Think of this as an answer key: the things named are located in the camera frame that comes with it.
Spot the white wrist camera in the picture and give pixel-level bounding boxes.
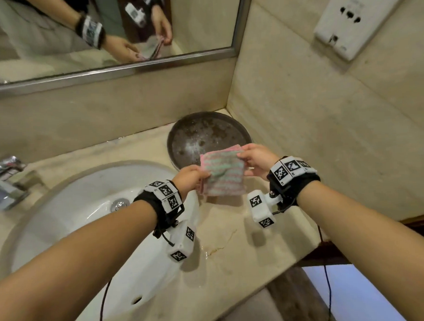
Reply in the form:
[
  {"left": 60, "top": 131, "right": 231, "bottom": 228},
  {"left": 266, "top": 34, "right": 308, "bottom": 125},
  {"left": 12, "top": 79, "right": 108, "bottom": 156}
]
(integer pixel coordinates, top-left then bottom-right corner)
[
  {"left": 165, "top": 220, "right": 197, "bottom": 263},
  {"left": 247, "top": 189, "right": 283, "bottom": 229}
]

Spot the round dark metal tray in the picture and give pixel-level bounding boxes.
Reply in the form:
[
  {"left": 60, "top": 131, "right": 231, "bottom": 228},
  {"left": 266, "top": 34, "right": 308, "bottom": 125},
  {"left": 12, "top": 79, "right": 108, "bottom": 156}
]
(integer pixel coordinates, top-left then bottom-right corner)
[{"left": 166, "top": 110, "right": 254, "bottom": 172}]

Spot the left wrist tracker band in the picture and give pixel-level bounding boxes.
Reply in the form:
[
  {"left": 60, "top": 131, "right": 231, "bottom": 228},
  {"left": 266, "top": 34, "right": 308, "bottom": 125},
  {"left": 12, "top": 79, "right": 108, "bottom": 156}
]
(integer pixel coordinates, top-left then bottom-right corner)
[{"left": 132, "top": 179, "right": 186, "bottom": 239}]

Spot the chrome sink drain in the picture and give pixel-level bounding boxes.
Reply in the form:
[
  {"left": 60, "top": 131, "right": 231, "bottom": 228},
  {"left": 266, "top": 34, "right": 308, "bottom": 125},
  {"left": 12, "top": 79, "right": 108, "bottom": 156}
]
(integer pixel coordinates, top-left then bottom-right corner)
[{"left": 111, "top": 198, "right": 130, "bottom": 213}]

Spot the white ceramic sink basin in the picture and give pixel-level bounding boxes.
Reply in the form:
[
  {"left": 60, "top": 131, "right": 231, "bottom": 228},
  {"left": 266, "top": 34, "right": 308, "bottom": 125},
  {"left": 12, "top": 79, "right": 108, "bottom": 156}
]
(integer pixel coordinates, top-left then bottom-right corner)
[{"left": 0, "top": 158, "right": 204, "bottom": 321}]

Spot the wrist tracker band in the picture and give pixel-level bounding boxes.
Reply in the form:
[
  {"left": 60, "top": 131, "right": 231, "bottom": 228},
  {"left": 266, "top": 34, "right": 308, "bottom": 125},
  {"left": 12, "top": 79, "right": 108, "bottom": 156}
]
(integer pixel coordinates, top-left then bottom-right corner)
[
  {"left": 266, "top": 155, "right": 322, "bottom": 209},
  {"left": 132, "top": 179, "right": 186, "bottom": 239}
]

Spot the person's right hand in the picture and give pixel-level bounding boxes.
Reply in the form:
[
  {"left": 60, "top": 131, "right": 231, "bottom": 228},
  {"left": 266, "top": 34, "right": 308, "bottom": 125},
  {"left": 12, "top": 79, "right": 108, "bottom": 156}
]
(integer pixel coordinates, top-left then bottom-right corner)
[{"left": 237, "top": 142, "right": 281, "bottom": 183}]

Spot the black cable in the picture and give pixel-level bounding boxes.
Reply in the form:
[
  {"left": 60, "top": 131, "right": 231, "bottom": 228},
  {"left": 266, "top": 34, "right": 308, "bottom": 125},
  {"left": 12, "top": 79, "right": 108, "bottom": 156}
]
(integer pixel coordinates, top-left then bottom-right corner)
[
  {"left": 316, "top": 224, "right": 334, "bottom": 321},
  {"left": 98, "top": 278, "right": 115, "bottom": 321}
]

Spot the person's left forearm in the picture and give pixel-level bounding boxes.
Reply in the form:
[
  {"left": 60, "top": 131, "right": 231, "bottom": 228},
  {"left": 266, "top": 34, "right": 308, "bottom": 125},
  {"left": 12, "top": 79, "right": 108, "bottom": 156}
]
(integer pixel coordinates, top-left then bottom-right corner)
[{"left": 0, "top": 199, "right": 161, "bottom": 321}]

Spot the right black cable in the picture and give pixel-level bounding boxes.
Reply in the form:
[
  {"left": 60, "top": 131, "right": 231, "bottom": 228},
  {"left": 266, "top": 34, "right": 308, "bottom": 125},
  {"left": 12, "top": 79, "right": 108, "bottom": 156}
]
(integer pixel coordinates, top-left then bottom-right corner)
[{"left": 316, "top": 224, "right": 334, "bottom": 321}]

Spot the left black cable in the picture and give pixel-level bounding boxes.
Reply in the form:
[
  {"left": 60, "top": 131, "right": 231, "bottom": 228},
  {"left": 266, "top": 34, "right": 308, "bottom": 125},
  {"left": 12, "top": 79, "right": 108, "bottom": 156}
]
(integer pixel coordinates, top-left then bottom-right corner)
[{"left": 98, "top": 278, "right": 115, "bottom": 321}]

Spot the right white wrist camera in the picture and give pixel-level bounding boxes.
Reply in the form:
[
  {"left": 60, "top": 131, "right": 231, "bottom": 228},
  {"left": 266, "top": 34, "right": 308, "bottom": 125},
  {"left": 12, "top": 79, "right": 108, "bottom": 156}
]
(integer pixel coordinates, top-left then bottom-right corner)
[{"left": 247, "top": 189, "right": 283, "bottom": 229}]

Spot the white wall socket plate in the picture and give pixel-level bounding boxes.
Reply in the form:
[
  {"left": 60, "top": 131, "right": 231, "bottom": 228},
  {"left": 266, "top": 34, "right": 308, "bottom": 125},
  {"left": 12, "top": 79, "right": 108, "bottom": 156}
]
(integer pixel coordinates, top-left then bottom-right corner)
[{"left": 312, "top": 0, "right": 417, "bottom": 63}]

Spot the person's right forearm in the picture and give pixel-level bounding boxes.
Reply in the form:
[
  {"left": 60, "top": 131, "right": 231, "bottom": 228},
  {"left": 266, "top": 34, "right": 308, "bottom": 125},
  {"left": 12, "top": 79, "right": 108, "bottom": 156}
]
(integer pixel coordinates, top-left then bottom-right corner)
[{"left": 296, "top": 176, "right": 424, "bottom": 321}]

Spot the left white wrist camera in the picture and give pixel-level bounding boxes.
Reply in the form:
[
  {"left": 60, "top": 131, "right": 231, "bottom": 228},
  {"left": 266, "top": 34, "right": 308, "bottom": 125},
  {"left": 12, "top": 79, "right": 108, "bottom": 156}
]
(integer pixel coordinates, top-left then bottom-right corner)
[{"left": 165, "top": 220, "right": 197, "bottom": 263}]

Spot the right wrist tracker band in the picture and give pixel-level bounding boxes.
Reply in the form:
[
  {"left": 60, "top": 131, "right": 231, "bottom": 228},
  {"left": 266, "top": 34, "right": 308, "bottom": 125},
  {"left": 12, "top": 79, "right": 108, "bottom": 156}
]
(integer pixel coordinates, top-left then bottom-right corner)
[{"left": 266, "top": 155, "right": 322, "bottom": 209}]

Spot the chrome faucet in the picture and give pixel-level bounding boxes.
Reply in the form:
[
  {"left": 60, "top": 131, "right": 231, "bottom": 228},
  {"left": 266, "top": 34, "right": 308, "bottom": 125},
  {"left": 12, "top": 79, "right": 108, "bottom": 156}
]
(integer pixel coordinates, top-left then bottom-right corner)
[{"left": 0, "top": 155, "right": 31, "bottom": 214}]

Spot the pink green striped cloth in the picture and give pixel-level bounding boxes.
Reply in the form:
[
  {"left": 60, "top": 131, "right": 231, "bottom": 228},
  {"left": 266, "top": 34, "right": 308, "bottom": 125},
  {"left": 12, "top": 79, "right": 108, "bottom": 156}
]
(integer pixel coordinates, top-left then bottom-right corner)
[{"left": 197, "top": 144, "right": 248, "bottom": 197}]

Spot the wall mirror with metal frame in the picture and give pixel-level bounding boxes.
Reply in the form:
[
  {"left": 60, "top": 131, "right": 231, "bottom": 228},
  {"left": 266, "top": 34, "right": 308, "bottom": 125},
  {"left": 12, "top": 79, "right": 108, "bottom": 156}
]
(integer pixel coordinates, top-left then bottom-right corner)
[{"left": 0, "top": 0, "right": 257, "bottom": 99}]

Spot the person's left hand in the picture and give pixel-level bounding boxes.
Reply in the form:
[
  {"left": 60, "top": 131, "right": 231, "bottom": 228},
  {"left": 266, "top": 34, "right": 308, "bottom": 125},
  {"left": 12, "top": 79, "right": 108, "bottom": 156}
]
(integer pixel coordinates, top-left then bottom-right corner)
[{"left": 172, "top": 164, "right": 212, "bottom": 202}]

